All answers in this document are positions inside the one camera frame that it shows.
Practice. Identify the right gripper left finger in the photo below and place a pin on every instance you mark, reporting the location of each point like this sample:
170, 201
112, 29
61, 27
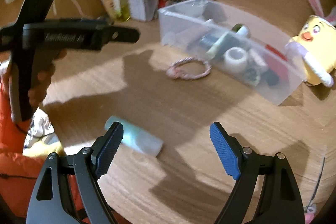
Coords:
52, 200

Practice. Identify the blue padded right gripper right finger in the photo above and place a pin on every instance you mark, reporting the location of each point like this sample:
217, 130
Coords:
280, 200

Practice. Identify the pale green cosmetic tube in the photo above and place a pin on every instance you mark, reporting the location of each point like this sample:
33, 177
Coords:
137, 138

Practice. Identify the red gift bag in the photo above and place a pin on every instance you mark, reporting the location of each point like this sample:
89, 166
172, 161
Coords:
276, 71

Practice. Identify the white tape roll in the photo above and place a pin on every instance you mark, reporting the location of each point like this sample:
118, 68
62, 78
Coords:
235, 60

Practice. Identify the dark green bottle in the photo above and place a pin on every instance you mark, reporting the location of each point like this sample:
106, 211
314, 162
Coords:
236, 37

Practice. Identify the person left hand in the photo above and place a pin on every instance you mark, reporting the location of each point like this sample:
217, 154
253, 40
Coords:
42, 77

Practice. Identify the yellow chick plush toy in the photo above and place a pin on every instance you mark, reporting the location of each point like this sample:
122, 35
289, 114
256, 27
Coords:
316, 44

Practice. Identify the clear plastic storage bin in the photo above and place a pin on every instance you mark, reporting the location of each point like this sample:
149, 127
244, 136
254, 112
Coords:
193, 26

